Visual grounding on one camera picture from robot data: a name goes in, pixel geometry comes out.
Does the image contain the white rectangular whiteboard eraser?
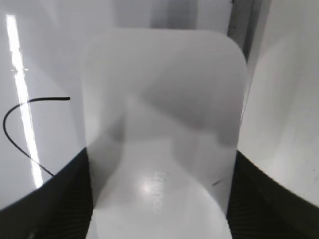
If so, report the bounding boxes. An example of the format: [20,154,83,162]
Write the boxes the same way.
[82,28,247,239]

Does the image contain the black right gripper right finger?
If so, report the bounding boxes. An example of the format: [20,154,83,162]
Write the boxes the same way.
[226,151,319,239]

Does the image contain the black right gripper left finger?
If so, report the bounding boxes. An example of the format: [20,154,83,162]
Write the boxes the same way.
[0,148,94,239]

